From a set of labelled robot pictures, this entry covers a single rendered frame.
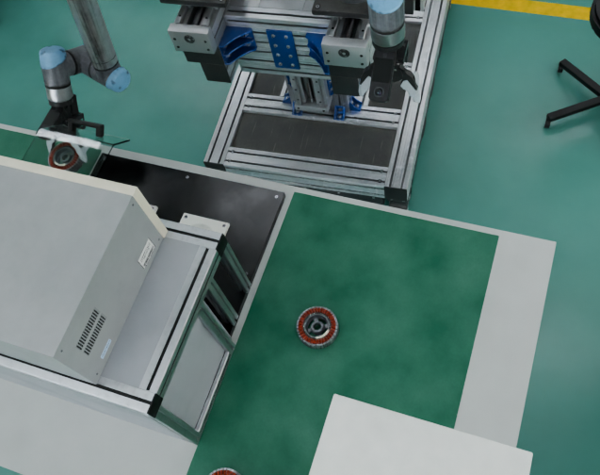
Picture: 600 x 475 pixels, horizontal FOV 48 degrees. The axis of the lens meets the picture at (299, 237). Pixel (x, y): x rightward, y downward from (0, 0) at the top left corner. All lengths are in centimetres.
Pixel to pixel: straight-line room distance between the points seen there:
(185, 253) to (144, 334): 21
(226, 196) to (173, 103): 137
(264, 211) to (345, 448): 91
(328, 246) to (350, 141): 92
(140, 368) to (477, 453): 72
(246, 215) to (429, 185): 110
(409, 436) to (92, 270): 70
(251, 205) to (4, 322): 85
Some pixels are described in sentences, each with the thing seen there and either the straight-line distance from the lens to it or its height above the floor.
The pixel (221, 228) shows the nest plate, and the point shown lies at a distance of 201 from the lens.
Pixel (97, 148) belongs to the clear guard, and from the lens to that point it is 193.
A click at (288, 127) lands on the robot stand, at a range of 287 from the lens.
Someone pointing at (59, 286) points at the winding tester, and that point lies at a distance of 145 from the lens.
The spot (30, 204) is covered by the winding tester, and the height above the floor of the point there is 132.
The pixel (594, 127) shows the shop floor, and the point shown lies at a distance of 314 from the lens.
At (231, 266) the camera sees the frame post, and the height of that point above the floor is 95.
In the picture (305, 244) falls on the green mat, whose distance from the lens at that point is 196.
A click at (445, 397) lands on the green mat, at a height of 75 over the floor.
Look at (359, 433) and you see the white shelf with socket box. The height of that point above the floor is 121.
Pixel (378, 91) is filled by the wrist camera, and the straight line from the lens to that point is 155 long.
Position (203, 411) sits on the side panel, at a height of 78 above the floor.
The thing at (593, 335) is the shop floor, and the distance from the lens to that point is 270.
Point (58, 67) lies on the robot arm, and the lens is 216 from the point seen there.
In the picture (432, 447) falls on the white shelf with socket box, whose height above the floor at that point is 120.
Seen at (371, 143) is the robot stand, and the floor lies 21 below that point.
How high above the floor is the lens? 249
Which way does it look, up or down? 62 degrees down
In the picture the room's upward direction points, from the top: 19 degrees counter-clockwise
